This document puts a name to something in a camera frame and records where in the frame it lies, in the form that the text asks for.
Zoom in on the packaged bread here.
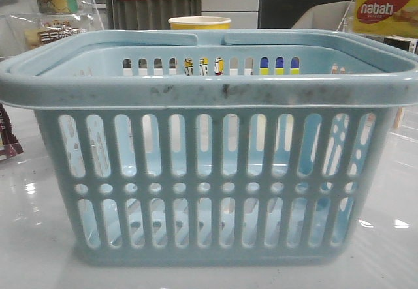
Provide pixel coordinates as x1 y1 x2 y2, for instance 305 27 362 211
6 13 95 50

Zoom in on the light blue plastic basket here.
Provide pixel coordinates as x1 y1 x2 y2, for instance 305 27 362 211
1 29 417 266

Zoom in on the yellow paper cup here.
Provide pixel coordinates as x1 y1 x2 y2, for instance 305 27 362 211
168 16 232 76

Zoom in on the beige armchair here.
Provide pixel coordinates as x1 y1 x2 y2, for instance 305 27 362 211
292 1 349 31

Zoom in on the clear acrylic stand right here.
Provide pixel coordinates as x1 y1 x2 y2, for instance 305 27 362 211
336 0 356 32

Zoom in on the dark red snack packet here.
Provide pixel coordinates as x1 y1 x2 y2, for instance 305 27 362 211
1 104 24 160

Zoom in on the black and white small box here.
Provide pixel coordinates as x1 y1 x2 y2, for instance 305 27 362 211
383 35 417 54

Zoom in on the clear acrylic shelf left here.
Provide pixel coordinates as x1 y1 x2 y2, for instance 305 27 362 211
1 0 105 60

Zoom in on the yellow nabati wafer box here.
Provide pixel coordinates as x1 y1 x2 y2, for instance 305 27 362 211
353 0 417 38

